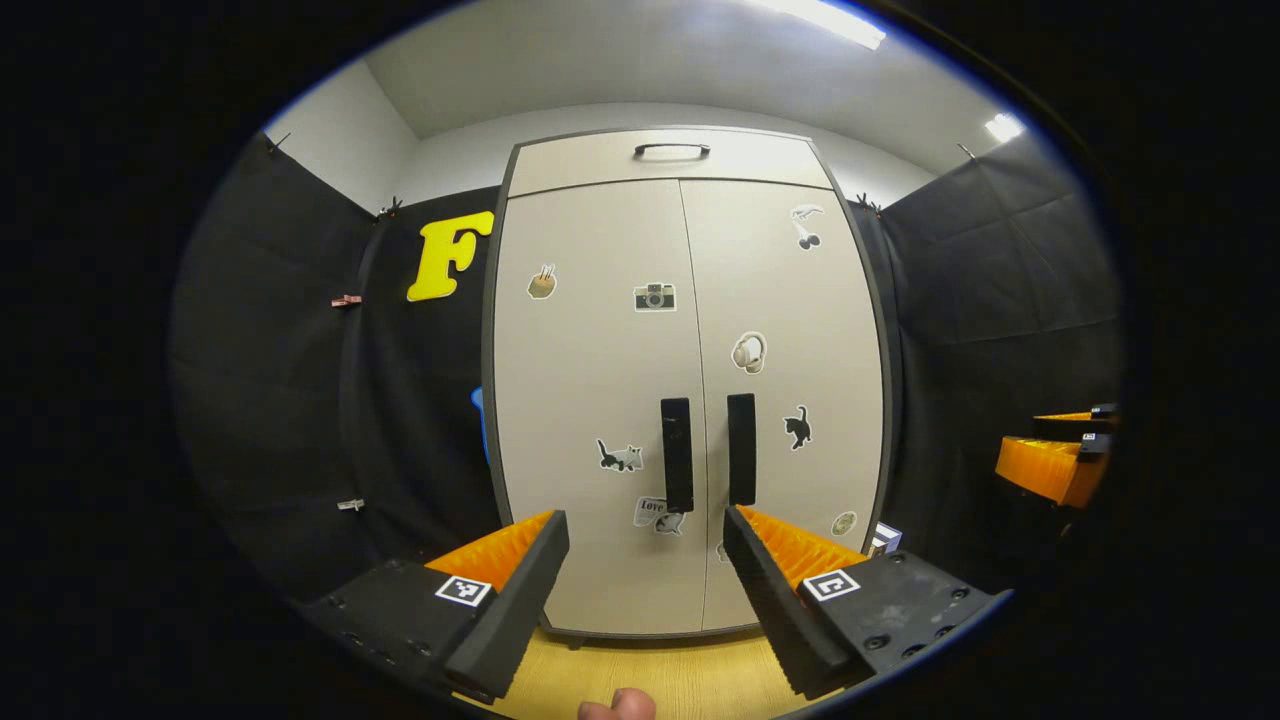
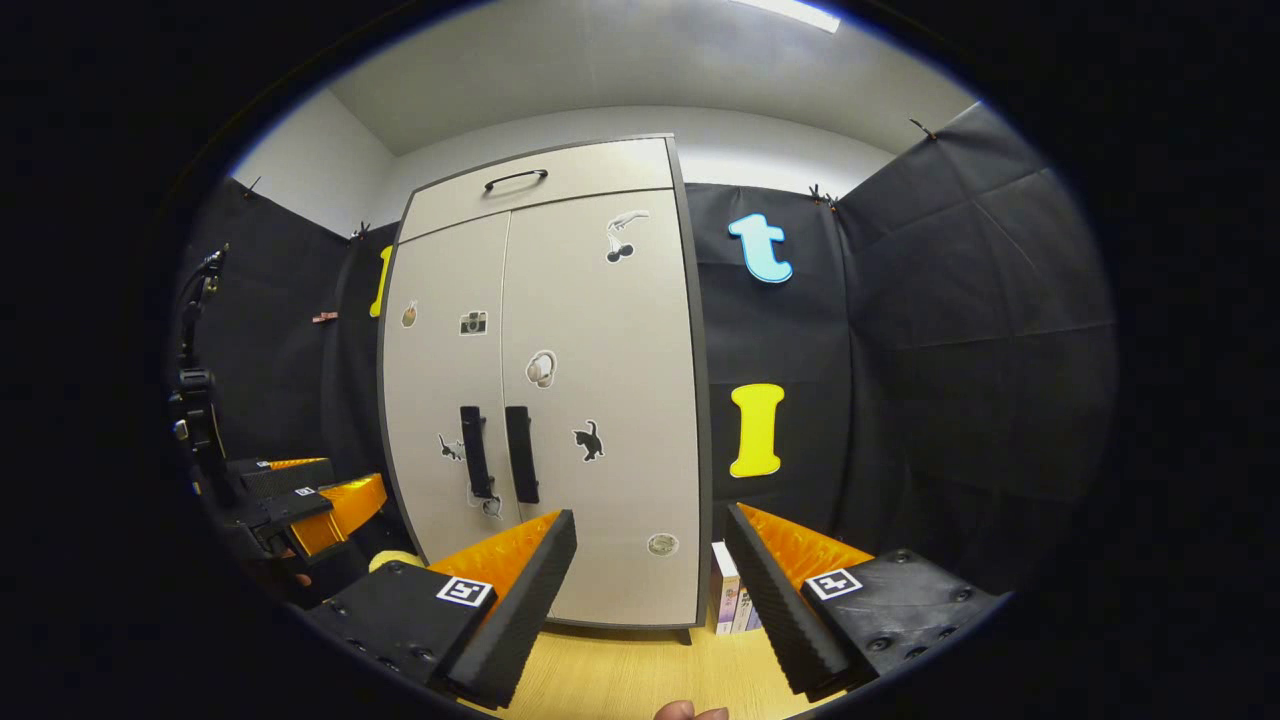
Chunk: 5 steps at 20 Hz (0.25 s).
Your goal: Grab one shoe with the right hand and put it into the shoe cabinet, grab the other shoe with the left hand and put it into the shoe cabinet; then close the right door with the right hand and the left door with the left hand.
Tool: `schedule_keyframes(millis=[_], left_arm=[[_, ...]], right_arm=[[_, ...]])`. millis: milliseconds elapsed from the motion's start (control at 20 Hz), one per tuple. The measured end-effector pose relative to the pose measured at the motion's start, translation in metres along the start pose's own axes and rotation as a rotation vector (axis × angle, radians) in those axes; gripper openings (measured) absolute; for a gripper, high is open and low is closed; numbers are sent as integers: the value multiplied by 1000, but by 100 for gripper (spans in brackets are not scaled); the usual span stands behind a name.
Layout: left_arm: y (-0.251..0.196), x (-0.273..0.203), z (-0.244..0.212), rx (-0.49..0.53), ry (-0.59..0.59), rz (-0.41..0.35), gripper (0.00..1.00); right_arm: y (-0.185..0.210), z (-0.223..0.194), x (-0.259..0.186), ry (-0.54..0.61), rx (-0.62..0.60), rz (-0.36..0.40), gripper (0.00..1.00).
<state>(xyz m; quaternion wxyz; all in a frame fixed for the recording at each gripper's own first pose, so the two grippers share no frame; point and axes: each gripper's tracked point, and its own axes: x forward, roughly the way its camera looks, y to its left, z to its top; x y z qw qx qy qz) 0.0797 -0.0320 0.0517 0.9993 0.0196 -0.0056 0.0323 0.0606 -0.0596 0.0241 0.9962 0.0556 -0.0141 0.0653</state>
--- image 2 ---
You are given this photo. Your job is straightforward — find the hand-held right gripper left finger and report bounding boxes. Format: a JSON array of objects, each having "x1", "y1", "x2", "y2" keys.
[{"x1": 303, "y1": 508, "x2": 579, "y2": 707}]

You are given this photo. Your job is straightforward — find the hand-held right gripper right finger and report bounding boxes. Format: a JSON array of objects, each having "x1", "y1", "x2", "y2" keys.
[{"x1": 724, "y1": 502, "x2": 1008, "y2": 700}]

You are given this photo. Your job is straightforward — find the white cabinet door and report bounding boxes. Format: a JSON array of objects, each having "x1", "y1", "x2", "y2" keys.
[
  {"x1": 497, "y1": 188, "x2": 703, "y2": 630},
  {"x1": 380, "y1": 212, "x2": 512, "y2": 567}
]

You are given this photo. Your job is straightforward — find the white shoe cabinet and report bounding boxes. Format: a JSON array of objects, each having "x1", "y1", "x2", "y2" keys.
[{"x1": 378, "y1": 133, "x2": 714, "y2": 647}]

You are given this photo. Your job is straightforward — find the beige cabinet drawer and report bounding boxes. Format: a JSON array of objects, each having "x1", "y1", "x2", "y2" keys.
[{"x1": 400, "y1": 137, "x2": 677, "y2": 244}]

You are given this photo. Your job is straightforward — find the white purple book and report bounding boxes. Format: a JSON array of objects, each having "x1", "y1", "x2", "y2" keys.
[{"x1": 711, "y1": 540, "x2": 742, "y2": 637}]

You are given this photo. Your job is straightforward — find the black backdrop cloth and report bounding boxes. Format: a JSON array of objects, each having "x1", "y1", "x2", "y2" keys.
[{"x1": 175, "y1": 100, "x2": 1118, "y2": 606}]

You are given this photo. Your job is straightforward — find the long ceiling light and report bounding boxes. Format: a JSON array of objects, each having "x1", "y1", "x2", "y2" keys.
[{"x1": 730, "y1": 0, "x2": 843, "y2": 34}]

